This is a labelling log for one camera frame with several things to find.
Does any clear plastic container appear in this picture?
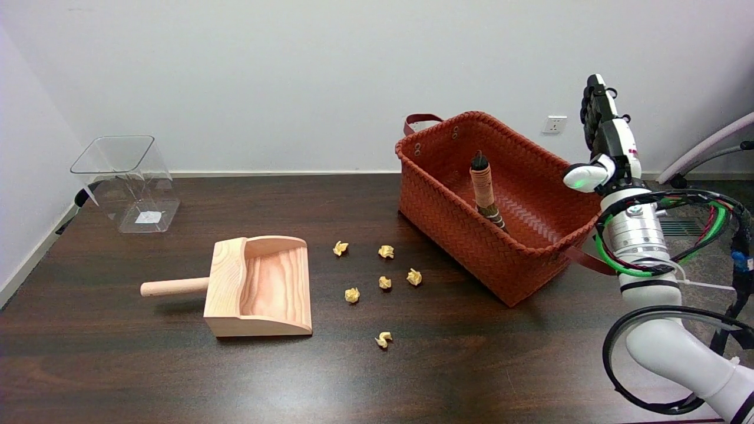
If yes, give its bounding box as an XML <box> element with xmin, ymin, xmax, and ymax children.
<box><xmin>70</xmin><ymin>135</ymin><xmax>181</xmax><ymax>234</ymax></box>

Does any wooden dustpan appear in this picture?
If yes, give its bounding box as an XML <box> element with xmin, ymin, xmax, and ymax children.
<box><xmin>140</xmin><ymin>236</ymin><xmax>313</xmax><ymax>338</ymax></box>

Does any green robot cable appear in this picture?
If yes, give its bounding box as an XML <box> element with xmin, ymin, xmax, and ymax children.
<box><xmin>595</xmin><ymin>200</ymin><xmax>734</xmax><ymax>277</ymax></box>

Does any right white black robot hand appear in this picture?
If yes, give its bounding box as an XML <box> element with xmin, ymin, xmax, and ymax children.
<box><xmin>563</xmin><ymin>74</ymin><xmax>643</xmax><ymax>195</ymax></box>

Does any black wrist cable bundle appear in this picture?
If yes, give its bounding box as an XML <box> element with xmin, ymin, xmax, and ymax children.
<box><xmin>598</xmin><ymin>188</ymin><xmax>754</xmax><ymax>354</ymax></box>

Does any black table edge clamp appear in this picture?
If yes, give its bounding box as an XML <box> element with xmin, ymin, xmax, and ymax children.
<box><xmin>56</xmin><ymin>187</ymin><xmax>100</xmax><ymax>235</ymax></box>

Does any black elbow cable loop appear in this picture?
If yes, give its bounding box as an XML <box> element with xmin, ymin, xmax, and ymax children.
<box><xmin>602</xmin><ymin>305</ymin><xmax>754</xmax><ymax>415</ymax></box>

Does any red-brown woven basket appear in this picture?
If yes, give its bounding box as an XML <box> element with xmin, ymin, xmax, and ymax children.
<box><xmin>395</xmin><ymin>111</ymin><xmax>616</xmax><ymax>307</ymax></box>

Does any striped floor vent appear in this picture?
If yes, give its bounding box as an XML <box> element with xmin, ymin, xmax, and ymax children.
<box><xmin>657</xmin><ymin>218</ymin><xmax>707</xmax><ymax>237</ymax></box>

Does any small straw hand broom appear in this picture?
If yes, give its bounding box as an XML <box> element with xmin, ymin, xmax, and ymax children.
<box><xmin>469</xmin><ymin>151</ymin><xmax>507</xmax><ymax>231</ymax></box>

